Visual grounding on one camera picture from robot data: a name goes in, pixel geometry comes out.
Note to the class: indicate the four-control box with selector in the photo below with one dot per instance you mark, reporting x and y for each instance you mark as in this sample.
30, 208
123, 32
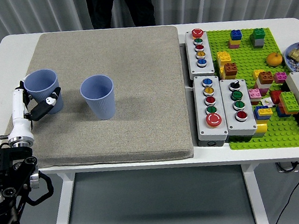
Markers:
231, 119

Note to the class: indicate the brown white pink block stack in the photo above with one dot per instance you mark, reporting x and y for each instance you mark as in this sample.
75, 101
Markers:
265, 77

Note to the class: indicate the red toy block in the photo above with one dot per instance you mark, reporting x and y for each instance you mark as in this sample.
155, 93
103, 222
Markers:
275, 96

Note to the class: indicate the orange fruit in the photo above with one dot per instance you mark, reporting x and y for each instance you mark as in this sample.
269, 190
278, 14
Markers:
274, 60

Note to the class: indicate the green red blue block stack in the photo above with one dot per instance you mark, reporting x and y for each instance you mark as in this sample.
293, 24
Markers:
289, 102

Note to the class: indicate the white printed toy block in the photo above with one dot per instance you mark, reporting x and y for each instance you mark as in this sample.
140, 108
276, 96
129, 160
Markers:
266, 102

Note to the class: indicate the grey-brown fabric mat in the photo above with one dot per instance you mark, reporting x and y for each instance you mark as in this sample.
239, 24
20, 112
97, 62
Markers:
114, 137

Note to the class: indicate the magenta toy block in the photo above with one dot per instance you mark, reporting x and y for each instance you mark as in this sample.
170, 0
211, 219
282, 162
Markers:
280, 77

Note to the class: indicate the five-button control box, small mushroom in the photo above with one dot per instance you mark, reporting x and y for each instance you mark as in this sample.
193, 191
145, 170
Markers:
207, 69

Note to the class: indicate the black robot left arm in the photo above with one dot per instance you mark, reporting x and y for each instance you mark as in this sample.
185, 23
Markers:
9, 160

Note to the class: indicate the large yellow toy block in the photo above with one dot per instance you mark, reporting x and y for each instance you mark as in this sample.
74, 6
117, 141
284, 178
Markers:
223, 57

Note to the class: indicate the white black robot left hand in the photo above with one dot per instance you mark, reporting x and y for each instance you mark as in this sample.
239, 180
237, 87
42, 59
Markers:
19, 124

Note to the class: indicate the green grey block stack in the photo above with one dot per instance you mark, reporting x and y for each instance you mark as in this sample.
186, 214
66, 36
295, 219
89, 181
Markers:
259, 35

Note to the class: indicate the five-button control box, large mushroom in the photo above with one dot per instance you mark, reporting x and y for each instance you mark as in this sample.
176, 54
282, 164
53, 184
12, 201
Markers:
201, 112

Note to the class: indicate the blue ribbed plastic cup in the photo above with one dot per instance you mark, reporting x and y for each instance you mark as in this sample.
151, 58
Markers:
102, 106
40, 81

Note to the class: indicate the person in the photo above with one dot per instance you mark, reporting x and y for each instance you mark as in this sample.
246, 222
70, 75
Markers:
100, 9

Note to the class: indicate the pink toy block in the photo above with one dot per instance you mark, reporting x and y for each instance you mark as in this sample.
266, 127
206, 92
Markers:
255, 93

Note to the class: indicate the blue yellow pink block stack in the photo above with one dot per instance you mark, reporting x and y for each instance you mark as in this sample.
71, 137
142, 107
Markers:
236, 35

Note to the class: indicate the shiny yellow toy block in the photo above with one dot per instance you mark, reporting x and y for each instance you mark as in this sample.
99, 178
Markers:
261, 126

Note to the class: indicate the white table leg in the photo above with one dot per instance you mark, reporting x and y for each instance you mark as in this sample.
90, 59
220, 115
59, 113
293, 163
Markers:
251, 192
64, 202

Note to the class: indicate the green studded baseplate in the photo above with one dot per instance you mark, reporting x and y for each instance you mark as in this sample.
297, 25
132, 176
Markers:
241, 53

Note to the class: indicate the brown toy block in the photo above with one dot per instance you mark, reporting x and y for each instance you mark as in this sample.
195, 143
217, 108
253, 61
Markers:
230, 69

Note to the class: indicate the small yellow toy block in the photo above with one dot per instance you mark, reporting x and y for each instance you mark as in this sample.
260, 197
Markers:
256, 74

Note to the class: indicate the grey power adapter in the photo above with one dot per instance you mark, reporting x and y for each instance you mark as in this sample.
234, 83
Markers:
284, 167

